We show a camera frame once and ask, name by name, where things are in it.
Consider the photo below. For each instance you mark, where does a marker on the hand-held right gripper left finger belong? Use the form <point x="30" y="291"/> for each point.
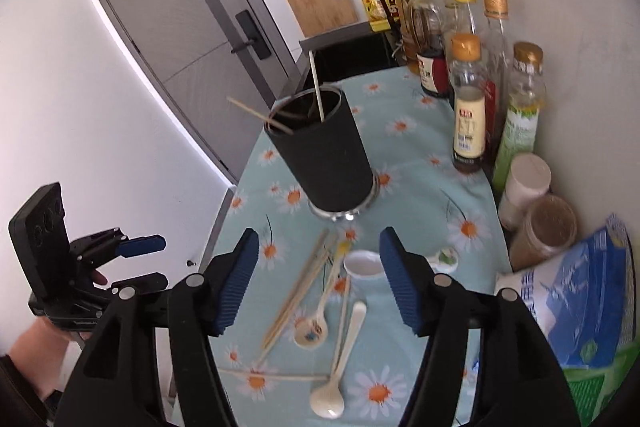
<point x="239" y="279"/>

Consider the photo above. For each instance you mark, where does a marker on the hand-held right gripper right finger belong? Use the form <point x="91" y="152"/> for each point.
<point x="400" y="282"/>

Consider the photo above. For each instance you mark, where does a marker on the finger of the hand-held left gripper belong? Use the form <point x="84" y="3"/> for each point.
<point x="145" y="245"/>
<point x="150" y="281"/>

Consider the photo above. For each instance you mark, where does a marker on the floral ceramic spoon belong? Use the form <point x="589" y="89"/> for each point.
<point x="447" y="258"/>

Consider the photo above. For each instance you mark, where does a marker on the wooden chopstick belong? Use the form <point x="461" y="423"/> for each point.
<point x="300" y="279"/>
<point x="292" y="307"/>
<point x="250" y="109"/>
<point x="306" y="287"/>
<point x="280" y="376"/>
<point x="341" y="322"/>

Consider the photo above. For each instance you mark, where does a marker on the plain white spoon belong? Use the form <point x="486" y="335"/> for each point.
<point x="325" y="399"/>

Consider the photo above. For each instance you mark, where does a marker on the black utensil holder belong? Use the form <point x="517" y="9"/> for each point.
<point x="320" y="157"/>

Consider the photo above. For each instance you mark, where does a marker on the pale long chopstick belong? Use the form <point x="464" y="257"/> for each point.
<point x="316" y="82"/>

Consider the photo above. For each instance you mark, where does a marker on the person's left forearm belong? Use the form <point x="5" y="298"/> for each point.
<point x="20" y="399"/>

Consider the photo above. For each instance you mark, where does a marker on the person's left hand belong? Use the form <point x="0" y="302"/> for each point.
<point x="35" y="352"/>

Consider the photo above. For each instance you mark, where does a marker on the small white cup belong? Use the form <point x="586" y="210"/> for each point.
<point x="362" y="264"/>

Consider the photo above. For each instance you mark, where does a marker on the daisy print tablecloth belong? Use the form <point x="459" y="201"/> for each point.
<point x="415" y="167"/>

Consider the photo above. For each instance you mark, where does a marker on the brown powder jar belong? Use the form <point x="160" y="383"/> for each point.
<point x="545" y="227"/>

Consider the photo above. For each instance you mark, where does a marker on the white lid jar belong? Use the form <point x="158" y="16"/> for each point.
<point x="525" y="182"/>

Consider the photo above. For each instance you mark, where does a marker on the orange cap vinegar bottle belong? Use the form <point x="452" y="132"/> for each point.
<point x="469" y="122"/>

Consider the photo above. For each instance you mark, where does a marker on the blue white green bag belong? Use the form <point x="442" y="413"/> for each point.
<point x="585" y="307"/>

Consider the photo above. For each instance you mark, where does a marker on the black kitchen sink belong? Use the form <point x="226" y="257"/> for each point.
<point x="350" y="52"/>

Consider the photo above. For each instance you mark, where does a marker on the grey door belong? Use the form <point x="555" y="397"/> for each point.
<point x="165" y="7"/>

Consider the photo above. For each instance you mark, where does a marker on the clear oil jug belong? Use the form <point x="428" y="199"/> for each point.
<point x="415" y="22"/>

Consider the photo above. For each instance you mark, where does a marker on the yellow oil jug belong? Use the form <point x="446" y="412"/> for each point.
<point x="372" y="4"/>

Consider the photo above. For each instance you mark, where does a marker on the copper foil cap bottle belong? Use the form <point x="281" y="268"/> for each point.
<point x="496" y="2"/>

